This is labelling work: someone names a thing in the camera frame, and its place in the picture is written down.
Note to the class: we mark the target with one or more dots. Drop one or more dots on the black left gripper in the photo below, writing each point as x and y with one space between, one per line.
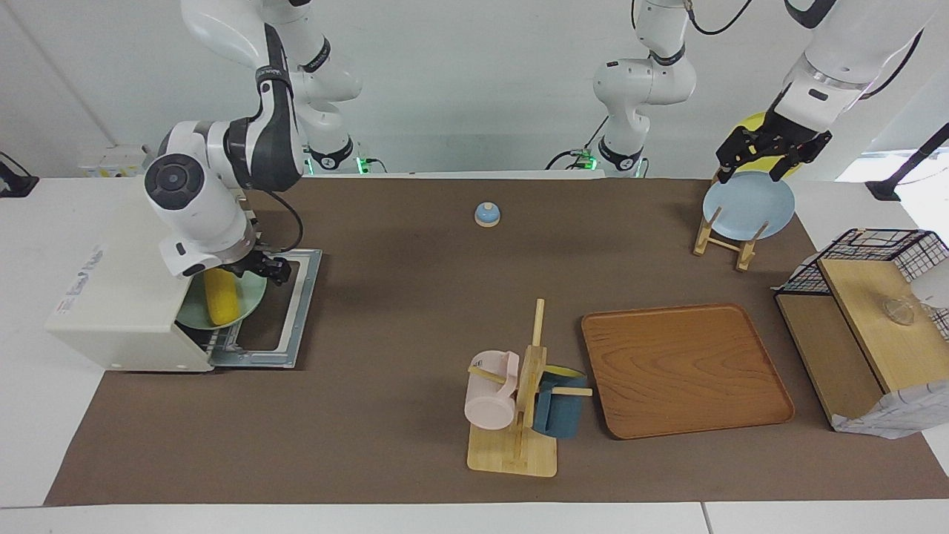
782 137

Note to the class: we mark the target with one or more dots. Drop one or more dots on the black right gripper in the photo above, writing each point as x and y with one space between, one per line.
248 263

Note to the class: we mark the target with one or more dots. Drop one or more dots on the green round plate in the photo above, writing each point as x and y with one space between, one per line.
252 297

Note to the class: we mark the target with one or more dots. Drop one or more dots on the yellow corn cob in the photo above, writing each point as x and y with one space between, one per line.
221 300

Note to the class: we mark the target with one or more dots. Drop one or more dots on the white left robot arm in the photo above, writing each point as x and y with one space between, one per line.
645 81

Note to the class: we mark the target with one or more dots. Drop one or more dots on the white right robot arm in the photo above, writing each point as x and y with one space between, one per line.
185 193

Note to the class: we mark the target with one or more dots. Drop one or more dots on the white toaster oven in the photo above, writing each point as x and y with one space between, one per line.
118 297

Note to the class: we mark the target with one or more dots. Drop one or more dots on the yellow plate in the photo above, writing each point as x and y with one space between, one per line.
756 121

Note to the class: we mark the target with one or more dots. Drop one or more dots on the light blue plate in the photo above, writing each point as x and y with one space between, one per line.
749 208

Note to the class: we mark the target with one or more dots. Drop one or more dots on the wooden plate rack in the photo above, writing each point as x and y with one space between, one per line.
704 237

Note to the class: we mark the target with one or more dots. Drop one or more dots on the brown table mat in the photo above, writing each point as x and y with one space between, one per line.
415 311

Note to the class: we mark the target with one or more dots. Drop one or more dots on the white electrical box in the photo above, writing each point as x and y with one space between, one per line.
115 162

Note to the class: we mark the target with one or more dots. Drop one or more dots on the clear glass cup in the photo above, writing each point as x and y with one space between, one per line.
901 310

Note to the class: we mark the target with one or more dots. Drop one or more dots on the brown wooden tray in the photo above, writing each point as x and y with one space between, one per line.
686 371

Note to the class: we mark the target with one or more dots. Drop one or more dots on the pink mug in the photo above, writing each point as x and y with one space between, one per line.
489 400

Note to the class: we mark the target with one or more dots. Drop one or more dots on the white checked cloth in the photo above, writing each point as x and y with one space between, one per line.
897 415

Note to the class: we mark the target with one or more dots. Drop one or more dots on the wooden mug tree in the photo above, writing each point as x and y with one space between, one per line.
511 452

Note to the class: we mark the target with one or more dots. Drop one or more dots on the dark teal mug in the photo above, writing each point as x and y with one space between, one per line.
560 411

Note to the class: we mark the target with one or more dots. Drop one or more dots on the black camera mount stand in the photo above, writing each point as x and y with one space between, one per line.
901 174
16 182

